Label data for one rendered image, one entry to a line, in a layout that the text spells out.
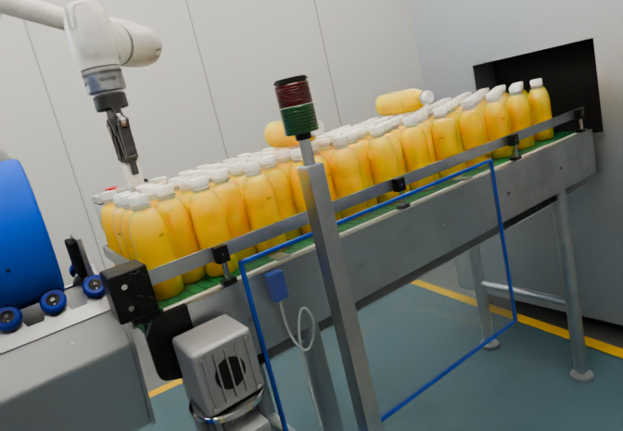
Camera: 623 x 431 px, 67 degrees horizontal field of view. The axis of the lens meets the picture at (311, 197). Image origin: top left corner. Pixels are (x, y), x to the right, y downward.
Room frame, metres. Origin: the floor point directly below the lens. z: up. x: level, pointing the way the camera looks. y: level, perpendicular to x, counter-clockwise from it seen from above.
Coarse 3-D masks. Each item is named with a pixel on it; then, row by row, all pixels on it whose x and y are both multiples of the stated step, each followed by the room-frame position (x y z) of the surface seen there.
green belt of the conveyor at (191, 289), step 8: (560, 136) 1.65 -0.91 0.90; (536, 144) 1.62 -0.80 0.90; (544, 144) 1.58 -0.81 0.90; (520, 152) 1.54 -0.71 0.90; (496, 160) 1.49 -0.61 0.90; (504, 160) 1.46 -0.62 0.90; (200, 280) 0.97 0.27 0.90; (208, 280) 0.96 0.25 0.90; (216, 280) 0.95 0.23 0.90; (184, 288) 0.94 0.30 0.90; (192, 288) 0.93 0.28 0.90; (200, 288) 0.92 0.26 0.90; (208, 288) 0.91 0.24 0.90; (176, 296) 0.91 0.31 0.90; (184, 296) 0.89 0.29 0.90; (160, 304) 0.88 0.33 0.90; (168, 304) 0.87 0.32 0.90; (144, 328) 0.84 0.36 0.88
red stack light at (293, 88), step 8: (280, 88) 0.85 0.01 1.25; (288, 88) 0.84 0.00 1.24; (296, 88) 0.85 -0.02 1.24; (304, 88) 0.85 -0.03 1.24; (280, 96) 0.85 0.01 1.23; (288, 96) 0.85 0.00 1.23; (296, 96) 0.84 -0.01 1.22; (304, 96) 0.85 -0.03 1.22; (280, 104) 0.86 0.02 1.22; (288, 104) 0.85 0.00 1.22; (296, 104) 0.84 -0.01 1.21
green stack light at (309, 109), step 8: (304, 104) 0.85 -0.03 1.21; (312, 104) 0.86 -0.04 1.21; (280, 112) 0.87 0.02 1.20; (288, 112) 0.85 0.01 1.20; (296, 112) 0.84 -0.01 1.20; (304, 112) 0.85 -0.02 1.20; (312, 112) 0.86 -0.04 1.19; (288, 120) 0.85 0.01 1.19; (296, 120) 0.84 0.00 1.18; (304, 120) 0.84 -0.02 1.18; (312, 120) 0.85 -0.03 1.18; (288, 128) 0.85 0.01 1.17; (296, 128) 0.85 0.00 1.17; (304, 128) 0.84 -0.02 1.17; (312, 128) 0.85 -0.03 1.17
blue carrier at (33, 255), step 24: (0, 168) 0.88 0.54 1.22; (0, 192) 0.83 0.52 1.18; (24, 192) 0.84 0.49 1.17; (0, 216) 0.81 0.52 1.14; (24, 216) 0.82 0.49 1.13; (0, 240) 0.79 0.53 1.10; (24, 240) 0.81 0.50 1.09; (48, 240) 0.83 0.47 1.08; (0, 264) 0.79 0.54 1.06; (24, 264) 0.81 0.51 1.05; (48, 264) 0.83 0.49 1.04; (0, 288) 0.80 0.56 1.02; (24, 288) 0.82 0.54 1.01; (48, 288) 0.86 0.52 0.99
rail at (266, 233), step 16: (528, 128) 1.51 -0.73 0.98; (544, 128) 1.56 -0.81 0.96; (496, 144) 1.41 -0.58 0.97; (448, 160) 1.30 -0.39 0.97; (464, 160) 1.33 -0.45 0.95; (400, 176) 1.20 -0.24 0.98; (416, 176) 1.23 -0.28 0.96; (368, 192) 1.14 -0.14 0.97; (384, 192) 1.16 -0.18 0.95; (336, 208) 1.08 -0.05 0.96; (272, 224) 0.99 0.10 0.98; (288, 224) 1.01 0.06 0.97; (304, 224) 1.03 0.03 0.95; (240, 240) 0.95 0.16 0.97; (256, 240) 0.96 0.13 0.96; (192, 256) 0.89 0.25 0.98; (208, 256) 0.91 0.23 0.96; (160, 272) 0.86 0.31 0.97; (176, 272) 0.87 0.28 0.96
